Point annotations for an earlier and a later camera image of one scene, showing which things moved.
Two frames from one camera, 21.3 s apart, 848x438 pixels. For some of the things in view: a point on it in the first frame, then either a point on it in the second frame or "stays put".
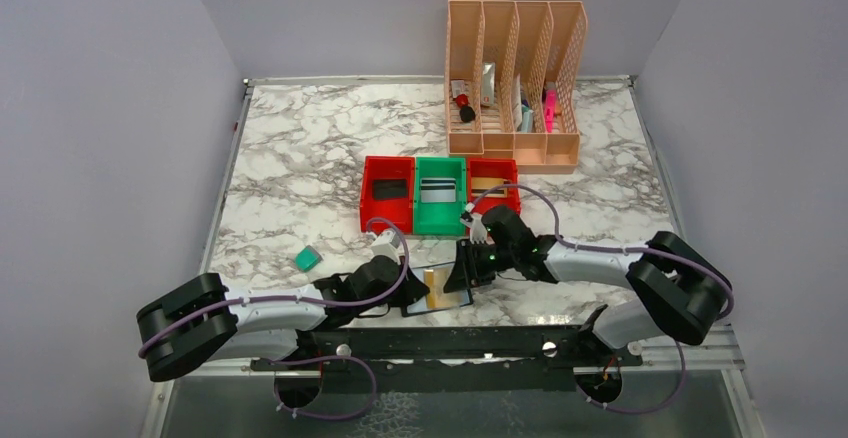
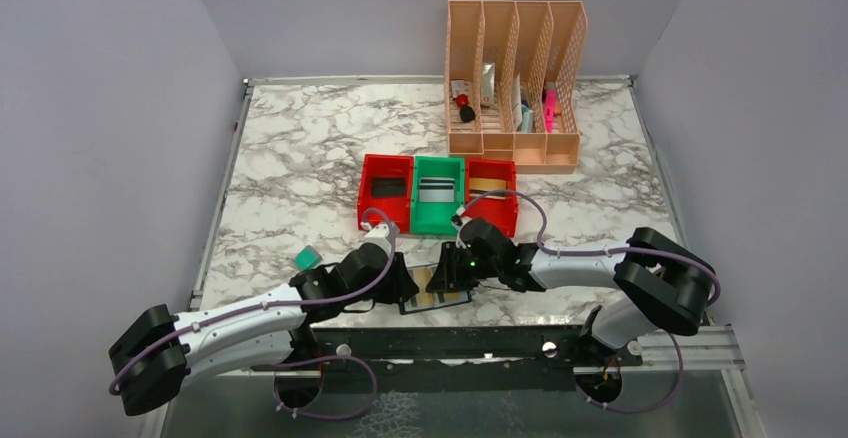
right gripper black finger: x=464 y=275 → x=446 y=275
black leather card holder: x=436 y=278 stays put
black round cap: x=467 y=114 stays put
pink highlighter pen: x=550 y=110 stays put
